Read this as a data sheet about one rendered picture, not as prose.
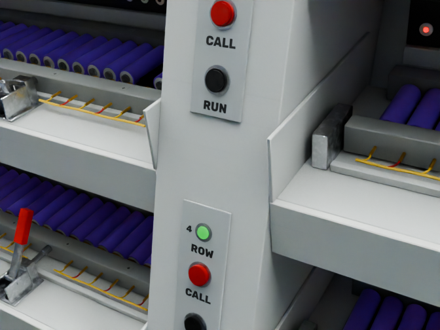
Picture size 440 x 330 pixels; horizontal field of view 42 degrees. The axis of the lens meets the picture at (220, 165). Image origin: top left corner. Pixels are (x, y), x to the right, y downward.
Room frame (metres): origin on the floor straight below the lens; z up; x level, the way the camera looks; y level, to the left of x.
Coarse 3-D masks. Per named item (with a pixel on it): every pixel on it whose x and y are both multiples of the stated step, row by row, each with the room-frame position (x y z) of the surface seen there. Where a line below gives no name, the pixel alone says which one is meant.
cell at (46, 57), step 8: (72, 40) 0.62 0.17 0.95; (80, 40) 0.62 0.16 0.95; (88, 40) 0.63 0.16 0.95; (56, 48) 0.60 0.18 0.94; (64, 48) 0.60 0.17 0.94; (72, 48) 0.61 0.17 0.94; (48, 56) 0.58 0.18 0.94; (56, 56) 0.59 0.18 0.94; (48, 64) 0.58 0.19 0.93; (56, 64) 0.58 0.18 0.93
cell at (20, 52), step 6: (60, 30) 0.65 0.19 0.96; (48, 36) 0.64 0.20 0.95; (54, 36) 0.64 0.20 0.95; (60, 36) 0.65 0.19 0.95; (36, 42) 0.62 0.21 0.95; (42, 42) 0.63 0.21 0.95; (48, 42) 0.63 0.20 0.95; (24, 48) 0.61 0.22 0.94; (30, 48) 0.61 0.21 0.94; (36, 48) 0.61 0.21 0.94; (18, 54) 0.60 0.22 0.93; (24, 54) 0.60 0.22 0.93; (24, 60) 0.61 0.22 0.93
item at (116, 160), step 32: (0, 0) 0.73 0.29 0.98; (32, 0) 0.70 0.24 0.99; (0, 128) 0.49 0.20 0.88; (32, 128) 0.48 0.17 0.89; (64, 128) 0.47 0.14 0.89; (96, 128) 0.47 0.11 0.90; (128, 128) 0.47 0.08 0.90; (0, 160) 0.51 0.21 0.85; (32, 160) 0.48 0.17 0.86; (64, 160) 0.46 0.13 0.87; (96, 160) 0.43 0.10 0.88; (128, 160) 0.42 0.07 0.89; (96, 192) 0.45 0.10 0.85; (128, 192) 0.43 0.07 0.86
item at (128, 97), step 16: (0, 64) 0.56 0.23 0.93; (16, 64) 0.56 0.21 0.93; (32, 64) 0.55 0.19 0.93; (0, 80) 0.56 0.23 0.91; (48, 80) 0.52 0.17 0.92; (64, 80) 0.51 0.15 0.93; (80, 80) 0.51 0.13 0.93; (96, 80) 0.51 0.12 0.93; (64, 96) 0.52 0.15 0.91; (80, 96) 0.51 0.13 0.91; (96, 96) 0.50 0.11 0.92; (112, 96) 0.49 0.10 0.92; (128, 96) 0.47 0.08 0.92; (144, 96) 0.47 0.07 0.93; (160, 96) 0.47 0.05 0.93; (128, 112) 0.48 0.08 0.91
